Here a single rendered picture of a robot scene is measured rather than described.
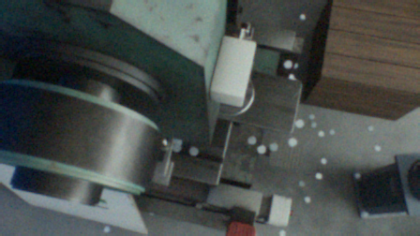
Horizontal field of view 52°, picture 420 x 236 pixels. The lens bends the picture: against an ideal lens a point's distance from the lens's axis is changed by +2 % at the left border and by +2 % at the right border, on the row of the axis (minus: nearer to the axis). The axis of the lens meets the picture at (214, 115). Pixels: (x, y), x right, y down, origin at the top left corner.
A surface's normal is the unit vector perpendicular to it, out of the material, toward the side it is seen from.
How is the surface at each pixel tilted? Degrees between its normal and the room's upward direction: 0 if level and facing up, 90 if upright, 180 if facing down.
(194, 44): 45
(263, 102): 0
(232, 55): 0
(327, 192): 0
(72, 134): 19
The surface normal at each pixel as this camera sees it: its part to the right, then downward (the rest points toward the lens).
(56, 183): 0.28, -0.18
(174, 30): 0.69, -0.03
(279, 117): 0.00, -0.25
